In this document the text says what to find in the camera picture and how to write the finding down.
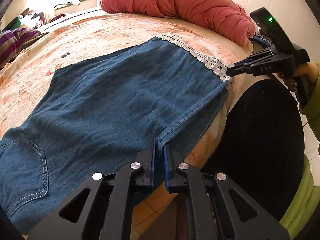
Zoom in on person's right hand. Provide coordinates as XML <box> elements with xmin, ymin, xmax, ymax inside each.
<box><xmin>277</xmin><ymin>62</ymin><xmax>319</xmax><ymax>93</ymax></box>

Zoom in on orange white fleece blanket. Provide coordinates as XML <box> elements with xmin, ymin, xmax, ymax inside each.
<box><xmin>0</xmin><ymin>11</ymin><xmax>254</xmax><ymax>240</ymax></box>

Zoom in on clothes pile by window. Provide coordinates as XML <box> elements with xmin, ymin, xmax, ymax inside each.
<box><xmin>2</xmin><ymin>8</ymin><xmax>46</xmax><ymax>31</ymax></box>

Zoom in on blue denim pants lace trim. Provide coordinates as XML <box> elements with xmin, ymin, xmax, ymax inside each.
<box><xmin>1</xmin><ymin>34</ymin><xmax>228</xmax><ymax>235</ymax></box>

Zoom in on purple striped pillow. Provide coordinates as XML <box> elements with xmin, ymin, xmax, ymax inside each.
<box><xmin>0</xmin><ymin>28</ymin><xmax>48</xmax><ymax>69</ymax></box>

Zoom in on black trousers of person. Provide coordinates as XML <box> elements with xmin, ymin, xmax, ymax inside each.
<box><xmin>201</xmin><ymin>80</ymin><xmax>304</xmax><ymax>220</ymax></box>

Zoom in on red rolled duvet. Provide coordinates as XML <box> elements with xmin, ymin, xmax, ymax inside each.
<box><xmin>100</xmin><ymin>0</ymin><xmax>255</xmax><ymax>47</ymax></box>

